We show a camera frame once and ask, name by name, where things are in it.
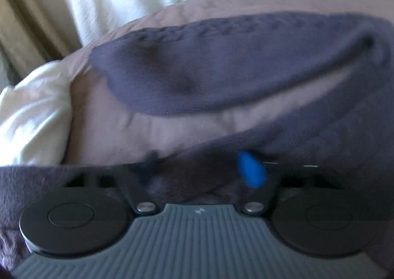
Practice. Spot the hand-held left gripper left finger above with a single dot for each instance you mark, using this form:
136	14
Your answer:
137	188

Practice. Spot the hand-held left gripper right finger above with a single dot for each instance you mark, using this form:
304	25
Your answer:
251	171

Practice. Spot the dark purple knit sweater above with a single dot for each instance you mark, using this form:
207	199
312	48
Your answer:
231	66

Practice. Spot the folded cream white blanket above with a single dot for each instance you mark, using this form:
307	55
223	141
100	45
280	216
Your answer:
34	118

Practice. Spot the beige curtain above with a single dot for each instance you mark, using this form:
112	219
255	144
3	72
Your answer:
24	4

